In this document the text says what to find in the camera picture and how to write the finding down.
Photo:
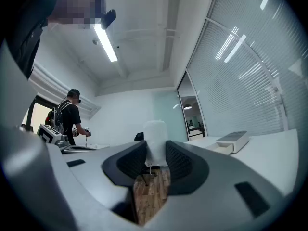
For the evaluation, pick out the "black head camera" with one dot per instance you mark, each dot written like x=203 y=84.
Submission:
x=108 y=19

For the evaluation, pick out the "person's black shirt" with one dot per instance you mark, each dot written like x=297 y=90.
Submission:
x=26 y=28

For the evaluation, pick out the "white window blinds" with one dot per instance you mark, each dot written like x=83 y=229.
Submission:
x=240 y=68

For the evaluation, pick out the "white grey-topped storage box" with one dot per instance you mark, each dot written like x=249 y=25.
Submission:
x=234 y=141

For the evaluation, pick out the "black office chair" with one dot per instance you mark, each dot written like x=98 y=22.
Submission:
x=139 y=136

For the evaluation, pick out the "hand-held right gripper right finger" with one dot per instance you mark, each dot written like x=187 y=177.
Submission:
x=185 y=167

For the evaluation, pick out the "long ceiling light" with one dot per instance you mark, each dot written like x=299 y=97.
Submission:
x=106 y=43

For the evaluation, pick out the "frosted glass door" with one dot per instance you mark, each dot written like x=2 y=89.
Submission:
x=168 y=117

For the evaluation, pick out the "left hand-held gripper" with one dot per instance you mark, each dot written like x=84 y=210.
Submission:
x=49 y=135

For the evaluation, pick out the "white cylindrical object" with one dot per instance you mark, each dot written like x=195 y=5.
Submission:
x=155 y=138

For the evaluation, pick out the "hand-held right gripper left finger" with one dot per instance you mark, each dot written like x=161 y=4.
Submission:
x=125 y=162

